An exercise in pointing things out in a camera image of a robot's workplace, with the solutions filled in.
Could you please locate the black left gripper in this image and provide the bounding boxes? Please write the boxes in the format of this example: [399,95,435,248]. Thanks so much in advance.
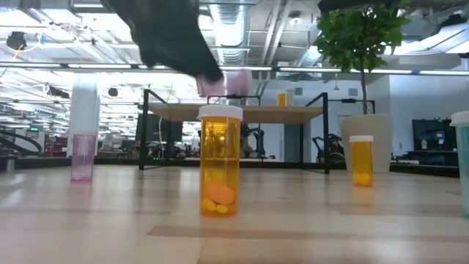
[104,0,224,81]

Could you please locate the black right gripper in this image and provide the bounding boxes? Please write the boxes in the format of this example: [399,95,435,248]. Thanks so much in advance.
[317,0,401,12]

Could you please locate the pink pill bottle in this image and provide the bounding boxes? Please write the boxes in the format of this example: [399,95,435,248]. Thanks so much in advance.
[70,132,97,183]
[196,69,254,99]

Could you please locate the orange bottle with oval tablet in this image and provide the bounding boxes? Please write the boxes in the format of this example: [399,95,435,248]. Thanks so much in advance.
[196,104,244,219]

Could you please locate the small orange pill bottle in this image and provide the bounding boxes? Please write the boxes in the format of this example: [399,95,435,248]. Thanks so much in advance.
[348,135,374,188]

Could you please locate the green pill bottle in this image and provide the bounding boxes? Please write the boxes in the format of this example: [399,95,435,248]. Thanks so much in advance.
[449,111,469,220]

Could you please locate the wooden shelf black metal legs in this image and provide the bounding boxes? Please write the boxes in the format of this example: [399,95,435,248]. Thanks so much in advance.
[138,89,330,175]

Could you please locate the black desk monitor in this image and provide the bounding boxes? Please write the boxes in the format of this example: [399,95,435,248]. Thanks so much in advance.
[135,113,183,143]

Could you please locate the long led light bar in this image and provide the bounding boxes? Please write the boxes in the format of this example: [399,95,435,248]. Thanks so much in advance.
[0,61,469,76]

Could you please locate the white building pillar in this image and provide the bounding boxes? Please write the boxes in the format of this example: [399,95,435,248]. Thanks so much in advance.
[65,72,102,158]

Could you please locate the green plant in white pot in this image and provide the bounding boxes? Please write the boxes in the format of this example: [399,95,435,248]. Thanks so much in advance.
[314,3,413,175]

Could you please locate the black tv screen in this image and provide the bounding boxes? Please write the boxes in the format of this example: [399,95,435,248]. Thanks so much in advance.
[412,117,458,152]

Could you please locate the silver ventilation duct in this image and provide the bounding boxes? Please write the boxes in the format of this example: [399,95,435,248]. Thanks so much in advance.
[199,0,254,96]

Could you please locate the black metal mount bracket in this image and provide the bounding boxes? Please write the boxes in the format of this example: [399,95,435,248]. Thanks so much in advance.
[327,98,377,115]
[207,94,262,107]

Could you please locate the black aluminium table frame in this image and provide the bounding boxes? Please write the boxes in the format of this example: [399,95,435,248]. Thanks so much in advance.
[0,155,461,180]

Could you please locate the black hanging camera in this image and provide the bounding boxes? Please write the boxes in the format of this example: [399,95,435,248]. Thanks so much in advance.
[6,31,27,51]

